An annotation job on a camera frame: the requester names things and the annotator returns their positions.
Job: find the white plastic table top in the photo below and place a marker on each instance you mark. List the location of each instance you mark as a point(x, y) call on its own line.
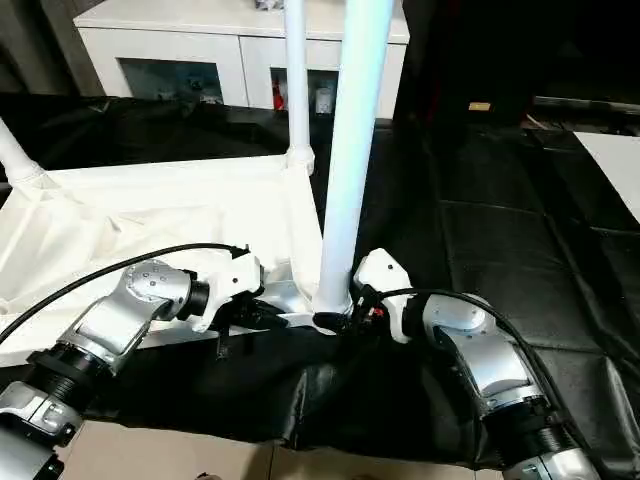
point(150, 200)

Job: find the white plastic table leg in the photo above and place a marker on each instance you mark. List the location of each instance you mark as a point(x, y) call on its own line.
point(297, 75)
point(355, 150)
point(15, 155)

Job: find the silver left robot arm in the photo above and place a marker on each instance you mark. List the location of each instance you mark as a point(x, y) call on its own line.
point(125, 310)

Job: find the black mat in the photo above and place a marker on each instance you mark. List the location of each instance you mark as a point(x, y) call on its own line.
point(500, 225)

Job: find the black speaker with yellow label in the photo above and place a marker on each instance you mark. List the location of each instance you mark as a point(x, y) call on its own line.
point(477, 106)

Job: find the white cabinet with glass doors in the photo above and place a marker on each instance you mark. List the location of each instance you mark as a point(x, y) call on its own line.
point(175, 40)

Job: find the white side table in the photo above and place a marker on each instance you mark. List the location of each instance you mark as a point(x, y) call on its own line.
point(615, 165)

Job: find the brown low console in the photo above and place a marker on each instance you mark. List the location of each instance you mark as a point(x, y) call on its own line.
point(585, 102)

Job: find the grey curtain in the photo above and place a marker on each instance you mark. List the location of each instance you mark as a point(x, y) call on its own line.
point(35, 50)

